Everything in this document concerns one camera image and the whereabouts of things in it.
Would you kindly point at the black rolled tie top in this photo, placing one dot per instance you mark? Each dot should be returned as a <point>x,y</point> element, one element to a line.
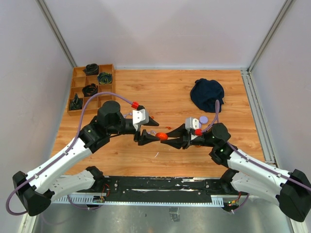
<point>91,69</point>

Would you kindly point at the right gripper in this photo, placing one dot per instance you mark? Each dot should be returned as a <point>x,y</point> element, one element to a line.
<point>184,141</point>

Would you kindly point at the black orange rolled tie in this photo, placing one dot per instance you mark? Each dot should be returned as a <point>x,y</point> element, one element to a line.
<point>90,90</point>

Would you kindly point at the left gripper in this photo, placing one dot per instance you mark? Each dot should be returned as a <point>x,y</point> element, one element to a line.
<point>145,137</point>

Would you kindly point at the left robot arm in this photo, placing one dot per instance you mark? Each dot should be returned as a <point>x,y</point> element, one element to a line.
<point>38,188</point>

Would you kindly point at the navy blue cloth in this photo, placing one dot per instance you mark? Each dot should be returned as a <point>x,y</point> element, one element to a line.
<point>205,93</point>

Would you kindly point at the dark green folded tie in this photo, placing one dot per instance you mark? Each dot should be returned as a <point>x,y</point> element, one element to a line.
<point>76,103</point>

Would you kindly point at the green yellow rolled tie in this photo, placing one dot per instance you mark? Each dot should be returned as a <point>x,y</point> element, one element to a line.
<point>104,78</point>

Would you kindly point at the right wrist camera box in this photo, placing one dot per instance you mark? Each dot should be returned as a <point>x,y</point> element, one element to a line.
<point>192,126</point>

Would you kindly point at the wooden compartment tray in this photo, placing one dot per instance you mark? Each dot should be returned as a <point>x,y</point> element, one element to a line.
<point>86,82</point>

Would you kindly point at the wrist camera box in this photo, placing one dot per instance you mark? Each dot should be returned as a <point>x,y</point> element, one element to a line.
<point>192,126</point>
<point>139,117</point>

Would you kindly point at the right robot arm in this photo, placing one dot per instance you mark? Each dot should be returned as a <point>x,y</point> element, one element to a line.
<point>289,190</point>

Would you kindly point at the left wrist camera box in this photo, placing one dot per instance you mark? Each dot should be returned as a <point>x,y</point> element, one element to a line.
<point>139,117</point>

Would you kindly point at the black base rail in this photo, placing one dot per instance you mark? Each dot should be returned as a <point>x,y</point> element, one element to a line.
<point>158,190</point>

